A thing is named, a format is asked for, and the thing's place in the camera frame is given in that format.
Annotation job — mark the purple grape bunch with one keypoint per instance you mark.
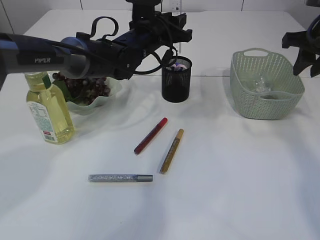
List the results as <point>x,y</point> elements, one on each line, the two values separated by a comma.
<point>81,91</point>

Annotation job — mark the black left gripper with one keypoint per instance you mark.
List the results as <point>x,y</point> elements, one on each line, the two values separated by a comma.
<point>156,37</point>

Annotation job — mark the black mesh pen holder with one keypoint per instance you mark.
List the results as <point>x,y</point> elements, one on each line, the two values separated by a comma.
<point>175,85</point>

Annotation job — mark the yellow tea bottle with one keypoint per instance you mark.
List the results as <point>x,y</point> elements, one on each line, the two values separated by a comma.
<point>48,108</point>

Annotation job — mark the gold glitter pen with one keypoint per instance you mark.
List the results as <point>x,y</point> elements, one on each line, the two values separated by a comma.
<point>171,152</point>

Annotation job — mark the green woven plastic basket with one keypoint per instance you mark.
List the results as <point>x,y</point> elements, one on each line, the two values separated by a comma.
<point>287,90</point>

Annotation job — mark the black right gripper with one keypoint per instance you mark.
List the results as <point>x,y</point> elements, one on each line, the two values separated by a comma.
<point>308,42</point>

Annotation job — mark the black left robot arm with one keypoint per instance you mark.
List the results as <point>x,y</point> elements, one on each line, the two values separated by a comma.
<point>82,56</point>

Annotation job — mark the clear plastic sheet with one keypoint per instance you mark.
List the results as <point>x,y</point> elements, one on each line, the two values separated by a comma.
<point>257,83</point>

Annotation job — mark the clear plastic ruler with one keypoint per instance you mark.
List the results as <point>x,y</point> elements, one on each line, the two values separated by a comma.
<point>176,10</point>

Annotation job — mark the red marker pen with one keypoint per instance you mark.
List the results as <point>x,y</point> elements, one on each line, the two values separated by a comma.
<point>147,139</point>

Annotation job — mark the pink purple scissors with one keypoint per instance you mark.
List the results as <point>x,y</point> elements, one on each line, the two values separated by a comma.
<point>172,67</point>

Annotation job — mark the green wavy plastic plate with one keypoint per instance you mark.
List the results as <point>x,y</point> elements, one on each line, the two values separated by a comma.
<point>116,87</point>

